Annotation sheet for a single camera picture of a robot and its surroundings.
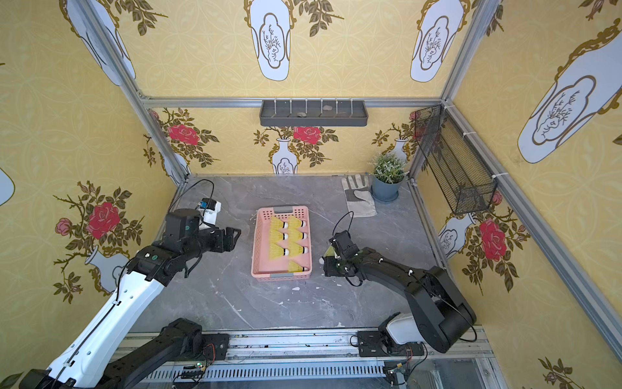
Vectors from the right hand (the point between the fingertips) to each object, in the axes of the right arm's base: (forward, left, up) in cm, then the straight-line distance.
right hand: (331, 269), depth 89 cm
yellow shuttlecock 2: (+18, +15, +2) cm, 24 cm away
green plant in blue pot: (+35, -23, +13) cm, 44 cm away
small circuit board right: (-30, -19, -4) cm, 36 cm away
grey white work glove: (+36, -13, -1) cm, 38 cm away
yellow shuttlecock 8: (+6, 0, +2) cm, 6 cm away
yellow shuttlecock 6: (+6, +13, +2) cm, 15 cm away
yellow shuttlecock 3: (+11, +22, +3) cm, 25 cm away
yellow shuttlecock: (+17, +22, +2) cm, 28 cm away
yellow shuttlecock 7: (-1, +13, +3) cm, 13 cm away
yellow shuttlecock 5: (+5, +21, +2) cm, 22 cm away
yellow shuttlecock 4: (+12, +14, +3) cm, 19 cm away
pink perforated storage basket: (-1, +20, +1) cm, 20 cm away
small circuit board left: (-31, +39, +1) cm, 50 cm away
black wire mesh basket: (+36, -54, +11) cm, 66 cm away
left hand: (+2, +31, +22) cm, 38 cm away
